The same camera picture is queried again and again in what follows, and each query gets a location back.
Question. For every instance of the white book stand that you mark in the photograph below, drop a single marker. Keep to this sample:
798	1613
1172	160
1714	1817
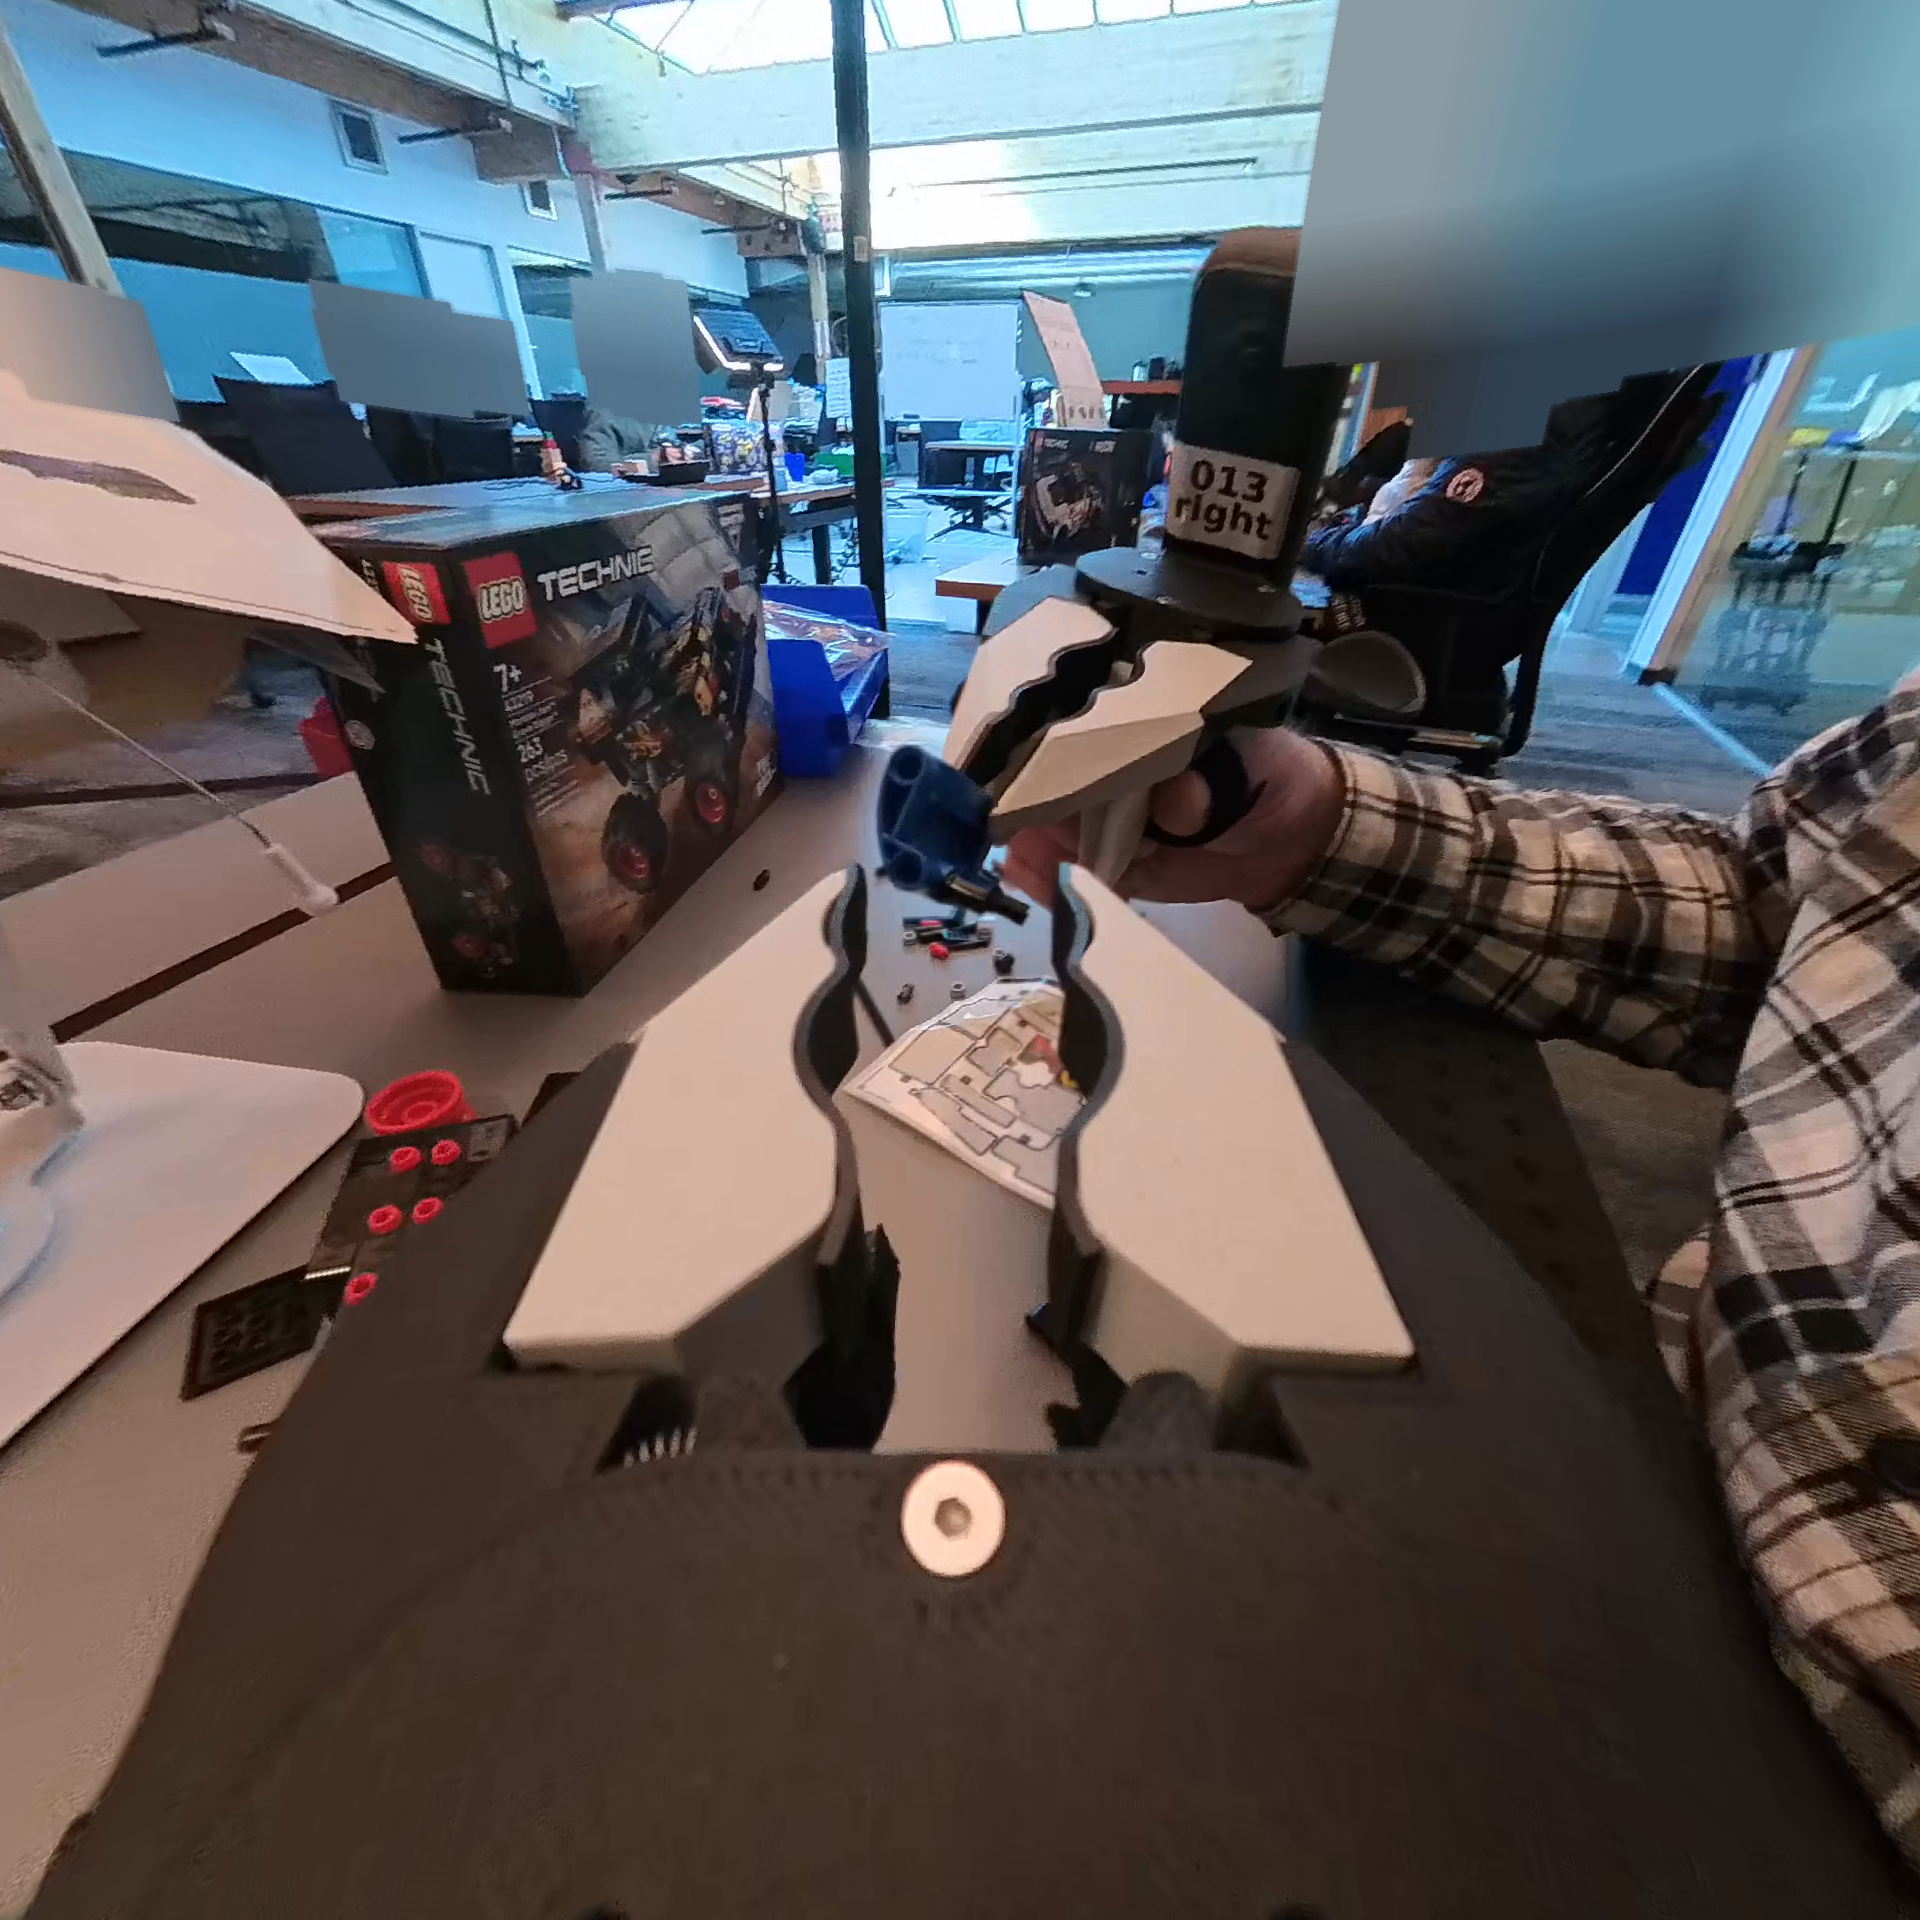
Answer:
181	1170

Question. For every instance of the blue storage bin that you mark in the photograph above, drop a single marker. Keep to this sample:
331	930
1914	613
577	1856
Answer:
818	689

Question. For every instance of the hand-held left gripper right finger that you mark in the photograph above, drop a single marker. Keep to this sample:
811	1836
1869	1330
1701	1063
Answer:
1244	1199

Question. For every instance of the blue printed curved panel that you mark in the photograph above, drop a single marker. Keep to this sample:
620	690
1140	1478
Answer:
924	804

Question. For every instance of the dark toy set box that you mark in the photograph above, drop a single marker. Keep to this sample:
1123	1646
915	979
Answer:
555	750

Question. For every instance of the distant toy set box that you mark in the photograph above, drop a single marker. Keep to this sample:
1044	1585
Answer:
1089	494

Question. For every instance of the person's right forearm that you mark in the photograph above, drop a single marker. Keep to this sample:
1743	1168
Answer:
1499	886

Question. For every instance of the red wheel rim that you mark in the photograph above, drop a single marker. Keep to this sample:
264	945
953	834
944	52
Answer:
412	1103

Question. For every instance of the black block with red pins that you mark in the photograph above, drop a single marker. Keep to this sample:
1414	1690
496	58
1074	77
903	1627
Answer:
404	1199

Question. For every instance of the instruction booklet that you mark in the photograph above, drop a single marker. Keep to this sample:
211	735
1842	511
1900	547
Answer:
165	524

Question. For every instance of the black support pole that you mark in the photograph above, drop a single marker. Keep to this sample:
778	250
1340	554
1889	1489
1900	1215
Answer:
858	300

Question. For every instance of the colourful sticker sheet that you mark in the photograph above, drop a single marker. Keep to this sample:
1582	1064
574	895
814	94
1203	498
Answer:
961	1079

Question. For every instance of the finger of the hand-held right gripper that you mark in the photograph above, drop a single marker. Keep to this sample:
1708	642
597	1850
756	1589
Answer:
1014	659
1125	728

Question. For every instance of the grey desk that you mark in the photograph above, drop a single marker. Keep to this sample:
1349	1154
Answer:
599	989

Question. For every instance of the person's plaid shirt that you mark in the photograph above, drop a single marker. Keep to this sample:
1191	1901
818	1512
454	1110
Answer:
1830	1275

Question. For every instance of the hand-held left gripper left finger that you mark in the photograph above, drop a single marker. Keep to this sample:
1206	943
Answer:
675	1199

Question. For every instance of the person's right hand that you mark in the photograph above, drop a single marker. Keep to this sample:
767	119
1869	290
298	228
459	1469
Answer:
1261	840

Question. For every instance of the whiteboard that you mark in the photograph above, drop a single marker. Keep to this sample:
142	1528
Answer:
949	359

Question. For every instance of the black studded square plate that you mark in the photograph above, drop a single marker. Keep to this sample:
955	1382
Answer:
248	1334

